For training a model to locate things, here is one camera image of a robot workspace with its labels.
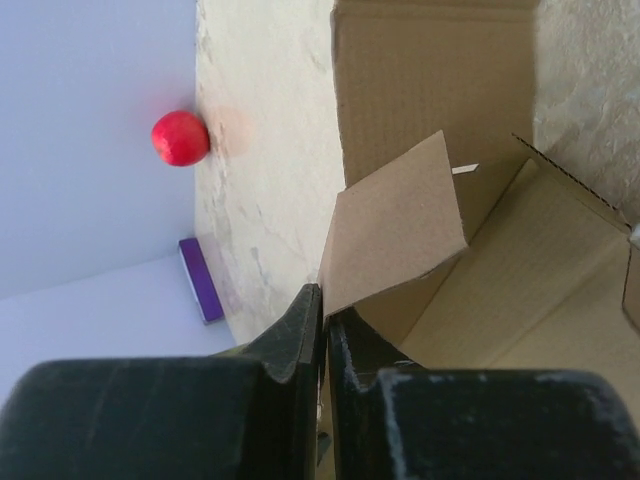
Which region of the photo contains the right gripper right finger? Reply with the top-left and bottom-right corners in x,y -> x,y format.
326,308 -> 639,479

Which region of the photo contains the red apple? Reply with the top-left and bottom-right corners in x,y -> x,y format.
151,110 -> 211,167

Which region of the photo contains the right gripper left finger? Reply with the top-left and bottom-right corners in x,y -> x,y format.
1,284 -> 322,479

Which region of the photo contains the purple rectangular box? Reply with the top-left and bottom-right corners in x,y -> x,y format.
178,237 -> 224,325

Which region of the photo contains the brown cardboard box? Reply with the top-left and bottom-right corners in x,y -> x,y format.
316,0 -> 640,374

